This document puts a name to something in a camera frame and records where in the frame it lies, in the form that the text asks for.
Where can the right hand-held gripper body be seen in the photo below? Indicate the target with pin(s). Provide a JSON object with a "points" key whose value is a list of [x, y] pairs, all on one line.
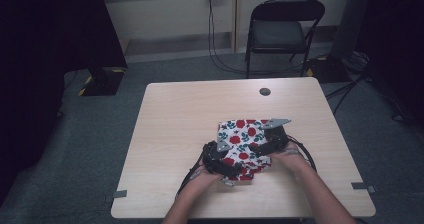
{"points": [[275, 135]]}

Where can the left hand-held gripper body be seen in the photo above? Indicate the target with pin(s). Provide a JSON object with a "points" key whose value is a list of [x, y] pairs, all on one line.
{"points": [[215, 157]]}

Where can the white shirt with red flowers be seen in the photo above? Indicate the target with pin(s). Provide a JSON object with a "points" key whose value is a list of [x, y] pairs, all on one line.
{"points": [[243, 140]]}

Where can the person's left hand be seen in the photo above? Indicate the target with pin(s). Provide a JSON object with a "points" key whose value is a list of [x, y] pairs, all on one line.
{"points": [[206, 179]]}

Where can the person's right hand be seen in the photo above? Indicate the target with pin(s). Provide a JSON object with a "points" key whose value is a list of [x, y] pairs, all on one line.
{"points": [[290, 157]]}

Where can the black stand base yellow stripes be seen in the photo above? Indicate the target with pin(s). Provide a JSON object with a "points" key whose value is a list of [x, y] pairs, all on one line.
{"points": [[103, 82], [328, 70]]}

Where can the grey tape strip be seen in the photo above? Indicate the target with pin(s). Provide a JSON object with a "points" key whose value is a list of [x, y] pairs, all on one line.
{"points": [[361, 186], [120, 194]]}

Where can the black folding chair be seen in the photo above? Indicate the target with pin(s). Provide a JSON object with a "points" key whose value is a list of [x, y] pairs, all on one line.
{"points": [[278, 34]]}

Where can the grey curtain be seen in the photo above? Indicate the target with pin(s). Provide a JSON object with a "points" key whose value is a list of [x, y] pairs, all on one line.
{"points": [[350, 17]]}

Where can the dark curtain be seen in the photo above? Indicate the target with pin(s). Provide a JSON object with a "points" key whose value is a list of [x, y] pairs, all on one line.
{"points": [[40, 67], [396, 44]]}

